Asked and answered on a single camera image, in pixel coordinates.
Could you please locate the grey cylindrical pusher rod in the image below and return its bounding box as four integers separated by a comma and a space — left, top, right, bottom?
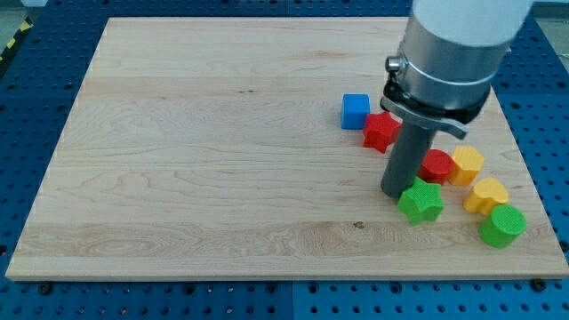
381, 122, 436, 199

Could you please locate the yellow heart block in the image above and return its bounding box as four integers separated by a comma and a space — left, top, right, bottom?
462, 177, 509, 216

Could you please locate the blue cube block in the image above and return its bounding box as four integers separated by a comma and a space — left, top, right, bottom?
341, 93, 371, 130

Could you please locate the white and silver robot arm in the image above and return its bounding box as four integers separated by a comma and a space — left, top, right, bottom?
381, 0, 533, 139

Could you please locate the black and yellow hazard tape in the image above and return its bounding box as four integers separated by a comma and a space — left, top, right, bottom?
1, 16, 34, 62

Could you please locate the red cylinder block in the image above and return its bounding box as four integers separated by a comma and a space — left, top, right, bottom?
417, 149, 454, 185

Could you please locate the wooden board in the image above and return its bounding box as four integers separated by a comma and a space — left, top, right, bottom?
6, 18, 568, 282

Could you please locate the red star block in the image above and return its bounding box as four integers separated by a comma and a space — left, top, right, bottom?
363, 111, 401, 154

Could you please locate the yellow hexagon block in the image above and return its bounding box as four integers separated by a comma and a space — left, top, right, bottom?
448, 146, 485, 187

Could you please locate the green cylinder block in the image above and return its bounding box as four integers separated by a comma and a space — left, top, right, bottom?
478, 204, 527, 249

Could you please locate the green star block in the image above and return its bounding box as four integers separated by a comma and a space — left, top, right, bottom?
397, 177, 445, 226

